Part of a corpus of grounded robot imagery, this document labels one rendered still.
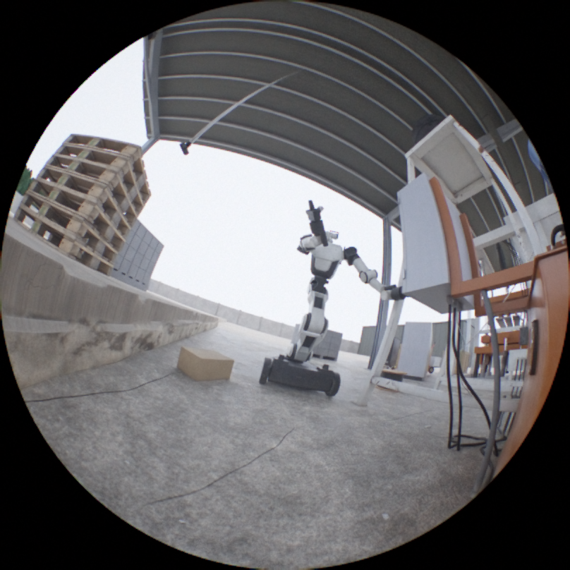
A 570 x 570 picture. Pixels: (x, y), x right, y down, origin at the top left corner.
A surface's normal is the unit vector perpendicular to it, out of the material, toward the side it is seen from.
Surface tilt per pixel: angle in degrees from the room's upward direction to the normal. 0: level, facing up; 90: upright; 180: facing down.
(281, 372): 90
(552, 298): 90
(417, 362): 90
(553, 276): 90
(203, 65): 172
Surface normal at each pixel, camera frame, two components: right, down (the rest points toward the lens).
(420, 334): -0.76, -0.37
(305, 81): -0.22, 0.89
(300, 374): 0.10, -0.26
